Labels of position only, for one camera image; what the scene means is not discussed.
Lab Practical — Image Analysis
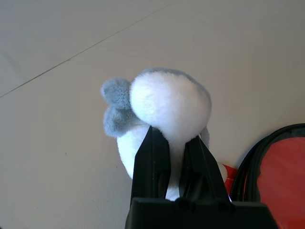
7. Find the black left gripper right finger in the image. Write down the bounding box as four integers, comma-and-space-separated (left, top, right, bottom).
180, 135, 233, 203

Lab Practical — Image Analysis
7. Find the red and black paddle case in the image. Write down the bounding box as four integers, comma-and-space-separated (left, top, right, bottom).
224, 123, 305, 229

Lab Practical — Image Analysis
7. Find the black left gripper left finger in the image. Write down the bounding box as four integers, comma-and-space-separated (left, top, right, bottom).
130, 125, 172, 198

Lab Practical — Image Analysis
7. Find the white and grey plush toy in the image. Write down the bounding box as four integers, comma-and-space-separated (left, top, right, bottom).
100, 68, 227, 201

